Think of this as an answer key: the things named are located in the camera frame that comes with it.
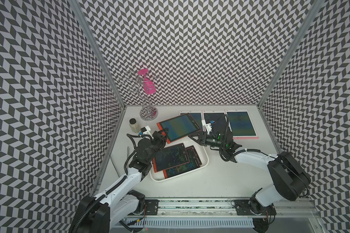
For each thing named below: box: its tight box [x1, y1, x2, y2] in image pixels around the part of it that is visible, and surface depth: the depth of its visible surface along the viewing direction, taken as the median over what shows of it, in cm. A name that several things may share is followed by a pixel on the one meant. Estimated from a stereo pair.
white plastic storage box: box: [149, 135, 210, 183], surface depth 85 cm
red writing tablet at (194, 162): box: [162, 145, 203, 179], surface depth 88 cm
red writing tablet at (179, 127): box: [156, 112, 202, 145], surface depth 80 cm
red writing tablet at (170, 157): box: [152, 142, 191, 173], surface depth 91 cm
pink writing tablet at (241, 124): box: [224, 109, 259, 140], surface depth 108 cm
